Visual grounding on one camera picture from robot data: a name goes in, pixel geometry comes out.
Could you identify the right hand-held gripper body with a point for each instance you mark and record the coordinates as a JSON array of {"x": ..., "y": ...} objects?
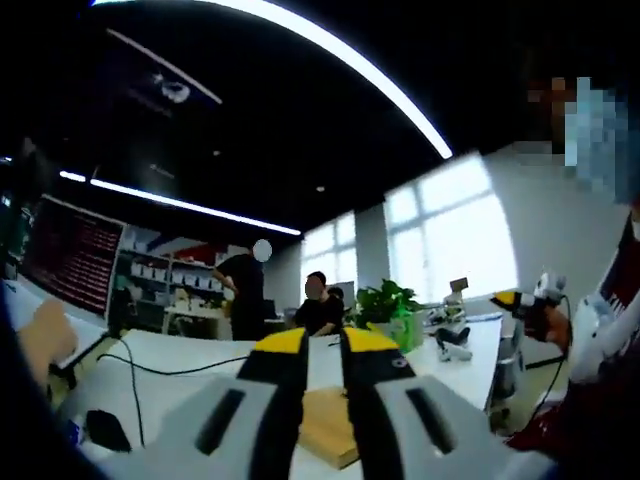
[{"x": 547, "y": 290}]

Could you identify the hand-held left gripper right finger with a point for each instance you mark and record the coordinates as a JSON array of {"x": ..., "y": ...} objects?
[{"x": 410, "y": 430}]

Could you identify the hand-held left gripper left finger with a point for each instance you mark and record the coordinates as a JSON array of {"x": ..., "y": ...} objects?
[{"x": 225, "y": 430}]

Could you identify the small wooden board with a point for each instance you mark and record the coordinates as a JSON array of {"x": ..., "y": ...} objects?
[{"x": 325, "y": 425}]

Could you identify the person's right hand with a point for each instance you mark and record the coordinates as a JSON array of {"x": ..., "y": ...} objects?
[{"x": 555, "y": 325}]

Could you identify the white chest-worn device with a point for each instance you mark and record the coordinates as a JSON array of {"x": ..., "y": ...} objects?
[{"x": 595, "y": 330}]

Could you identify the black object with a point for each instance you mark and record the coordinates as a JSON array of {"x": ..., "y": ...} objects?
[{"x": 452, "y": 335}]

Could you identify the grey chair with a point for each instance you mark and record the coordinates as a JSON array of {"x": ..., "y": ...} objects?
[{"x": 507, "y": 370}]

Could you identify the person's torso maroon shirt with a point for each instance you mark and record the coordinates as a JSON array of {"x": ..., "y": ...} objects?
[{"x": 620, "y": 280}]

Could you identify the white table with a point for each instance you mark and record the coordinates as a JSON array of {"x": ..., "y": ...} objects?
[{"x": 190, "y": 360}]

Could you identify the large window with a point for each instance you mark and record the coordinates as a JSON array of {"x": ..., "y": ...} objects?
[{"x": 455, "y": 230}]

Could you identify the green bottle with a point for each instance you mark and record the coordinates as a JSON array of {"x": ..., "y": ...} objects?
[{"x": 411, "y": 332}]

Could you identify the white office desk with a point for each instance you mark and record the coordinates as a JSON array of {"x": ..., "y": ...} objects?
[{"x": 195, "y": 317}]

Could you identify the black computer mouse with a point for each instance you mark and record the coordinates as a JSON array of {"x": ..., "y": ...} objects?
[{"x": 107, "y": 430}]

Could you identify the potted green plant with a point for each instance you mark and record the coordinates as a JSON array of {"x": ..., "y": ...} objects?
[{"x": 387, "y": 300}]

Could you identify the small blue white object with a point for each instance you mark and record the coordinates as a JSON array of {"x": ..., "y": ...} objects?
[{"x": 76, "y": 431}]

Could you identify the white side desk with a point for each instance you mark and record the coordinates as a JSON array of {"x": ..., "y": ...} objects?
[{"x": 90, "y": 332}]

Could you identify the storage shelf with white bins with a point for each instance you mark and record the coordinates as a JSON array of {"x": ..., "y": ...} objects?
[{"x": 160, "y": 270}]

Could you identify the small window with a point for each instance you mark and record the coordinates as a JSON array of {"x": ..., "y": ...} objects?
[{"x": 330, "y": 250}]

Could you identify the ceiling light strip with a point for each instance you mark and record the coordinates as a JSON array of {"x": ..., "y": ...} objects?
[
  {"x": 350, "y": 55},
  {"x": 200, "y": 206}
]

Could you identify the computer monitor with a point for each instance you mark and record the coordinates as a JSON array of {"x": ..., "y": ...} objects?
[{"x": 75, "y": 260}]

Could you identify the hanging ceiling screen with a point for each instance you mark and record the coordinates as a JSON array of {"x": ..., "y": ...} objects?
[{"x": 165, "y": 85}]

